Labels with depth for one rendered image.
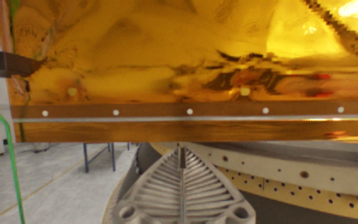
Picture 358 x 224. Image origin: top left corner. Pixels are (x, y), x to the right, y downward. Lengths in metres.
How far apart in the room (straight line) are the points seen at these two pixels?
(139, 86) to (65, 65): 0.14
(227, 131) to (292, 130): 0.14
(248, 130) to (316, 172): 0.15
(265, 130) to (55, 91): 0.44
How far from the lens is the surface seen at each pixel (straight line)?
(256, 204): 0.44
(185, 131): 0.29
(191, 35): 0.25
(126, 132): 0.31
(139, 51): 0.26
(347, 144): 0.44
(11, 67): 0.35
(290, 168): 0.38
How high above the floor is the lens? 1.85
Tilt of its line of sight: 6 degrees down
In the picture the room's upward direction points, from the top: 1 degrees counter-clockwise
